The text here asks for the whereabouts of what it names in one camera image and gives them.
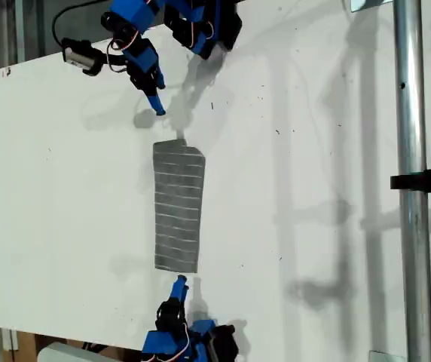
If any grey striped towel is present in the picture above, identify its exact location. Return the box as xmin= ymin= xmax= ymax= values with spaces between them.
xmin=152 ymin=138 xmax=206 ymax=274

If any white box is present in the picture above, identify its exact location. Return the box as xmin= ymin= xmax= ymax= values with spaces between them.
xmin=37 ymin=341 xmax=121 ymax=362

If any wooden table leg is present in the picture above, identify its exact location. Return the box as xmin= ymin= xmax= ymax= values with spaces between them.
xmin=2 ymin=328 xmax=38 ymax=362

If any black clamp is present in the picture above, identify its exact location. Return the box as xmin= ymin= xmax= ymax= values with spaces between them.
xmin=390 ymin=160 xmax=431 ymax=201

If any red white servo wire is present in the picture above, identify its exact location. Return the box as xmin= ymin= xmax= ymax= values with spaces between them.
xmin=179 ymin=327 xmax=194 ymax=358
xmin=107 ymin=28 xmax=141 ymax=73

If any black camera stalk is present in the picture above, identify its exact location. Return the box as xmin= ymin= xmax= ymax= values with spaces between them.
xmin=98 ymin=51 xmax=130 ymax=75

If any black camera box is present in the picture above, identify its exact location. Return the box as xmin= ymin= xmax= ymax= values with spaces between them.
xmin=61 ymin=37 xmax=104 ymax=77

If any black camera cable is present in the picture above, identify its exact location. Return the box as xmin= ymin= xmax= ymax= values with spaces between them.
xmin=51 ymin=0 xmax=115 ymax=43

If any steel post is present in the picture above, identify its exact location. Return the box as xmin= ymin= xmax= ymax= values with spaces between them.
xmin=393 ymin=0 xmax=431 ymax=362

